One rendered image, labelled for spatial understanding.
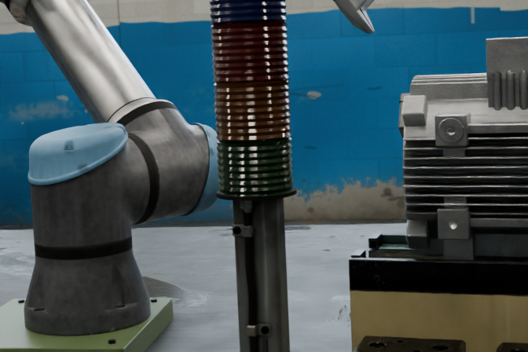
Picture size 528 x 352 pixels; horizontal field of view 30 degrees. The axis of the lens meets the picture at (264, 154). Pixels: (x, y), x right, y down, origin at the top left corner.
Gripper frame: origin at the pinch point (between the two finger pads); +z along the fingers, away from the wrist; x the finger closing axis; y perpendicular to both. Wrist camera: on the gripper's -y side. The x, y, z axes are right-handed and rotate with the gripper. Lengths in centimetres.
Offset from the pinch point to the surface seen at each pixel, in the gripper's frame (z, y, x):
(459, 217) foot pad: 22.4, 1.4, -15.5
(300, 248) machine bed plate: 20, -39, 51
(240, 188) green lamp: 10.2, -7.0, -38.8
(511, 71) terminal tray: 13.2, 12.2, -10.7
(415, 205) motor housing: 19.4, -1.8, -14.8
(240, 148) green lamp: 7.6, -5.3, -38.9
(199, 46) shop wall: -112, -195, 505
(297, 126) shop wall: -33, -169, 515
